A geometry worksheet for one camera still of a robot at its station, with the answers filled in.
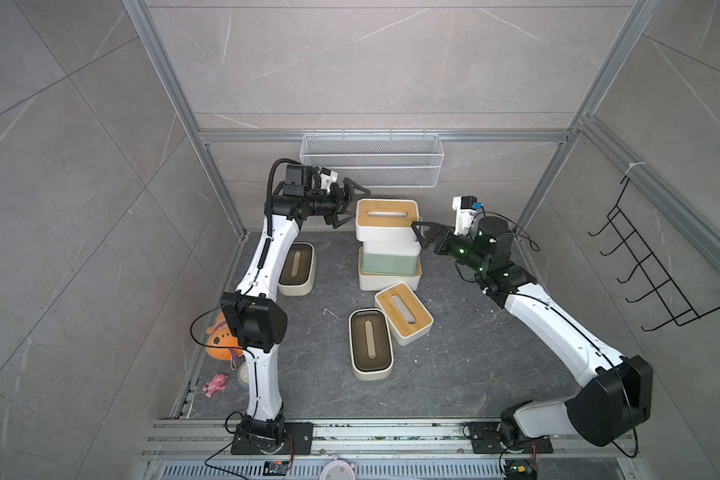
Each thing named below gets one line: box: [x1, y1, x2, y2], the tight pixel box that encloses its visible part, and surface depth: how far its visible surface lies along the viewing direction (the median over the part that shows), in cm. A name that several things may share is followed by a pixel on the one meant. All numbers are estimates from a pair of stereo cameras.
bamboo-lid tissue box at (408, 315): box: [374, 282, 435, 346], surface depth 94 cm
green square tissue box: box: [362, 253, 418, 276], surface depth 97 cm
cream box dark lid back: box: [277, 241, 316, 297], surface depth 101 cm
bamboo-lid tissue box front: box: [355, 198, 420, 242], surface depth 85 cm
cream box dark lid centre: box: [348, 308, 394, 381], surface depth 85 cm
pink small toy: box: [202, 373, 228, 397], surface depth 82 cm
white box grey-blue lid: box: [362, 241, 421, 256], surface depth 88 cm
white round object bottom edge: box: [319, 459, 356, 480], surface depth 69 cm
